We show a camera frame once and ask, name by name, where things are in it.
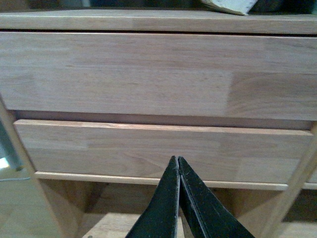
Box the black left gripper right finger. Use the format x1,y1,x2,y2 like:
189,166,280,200
178,157,253,238

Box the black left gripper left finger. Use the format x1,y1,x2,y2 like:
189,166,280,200
126,156,180,238

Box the paperback book fanned pages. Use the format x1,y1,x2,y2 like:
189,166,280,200
201,0,258,15

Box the lower wooden drawer left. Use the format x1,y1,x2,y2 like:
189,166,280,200
14,119,313,190

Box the wooden drawer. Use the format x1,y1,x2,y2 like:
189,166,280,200
0,32,317,120
14,119,313,190

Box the light wooden bookshelf unit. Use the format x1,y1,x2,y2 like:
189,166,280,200
0,9,317,238

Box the upper wooden drawer left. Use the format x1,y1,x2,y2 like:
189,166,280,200
0,32,317,120

